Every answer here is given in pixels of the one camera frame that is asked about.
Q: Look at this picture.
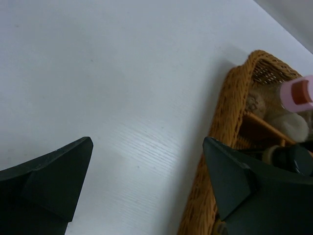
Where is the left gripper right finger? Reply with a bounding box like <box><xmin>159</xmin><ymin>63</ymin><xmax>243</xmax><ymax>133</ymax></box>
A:
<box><xmin>203</xmin><ymin>137</ymin><xmax>313</xmax><ymax>235</ymax></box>

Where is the black cap pepper jar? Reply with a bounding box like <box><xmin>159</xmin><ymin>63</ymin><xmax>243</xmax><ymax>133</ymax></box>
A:
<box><xmin>262</xmin><ymin>144</ymin><xmax>313</xmax><ymax>176</ymax></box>

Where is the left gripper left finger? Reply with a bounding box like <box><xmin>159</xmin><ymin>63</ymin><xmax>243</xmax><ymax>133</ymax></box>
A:
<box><xmin>0</xmin><ymin>137</ymin><xmax>93</xmax><ymax>235</ymax></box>

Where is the pink cap spice jar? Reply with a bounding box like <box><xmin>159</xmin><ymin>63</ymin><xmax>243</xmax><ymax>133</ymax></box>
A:
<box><xmin>244</xmin><ymin>74</ymin><xmax>313</xmax><ymax>142</ymax></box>

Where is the brown wicker divided basket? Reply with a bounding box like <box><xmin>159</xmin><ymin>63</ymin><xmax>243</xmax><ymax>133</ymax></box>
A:
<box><xmin>177</xmin><ymin>50</ymin><xmax>301</xmax><ymax>235</ymax></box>

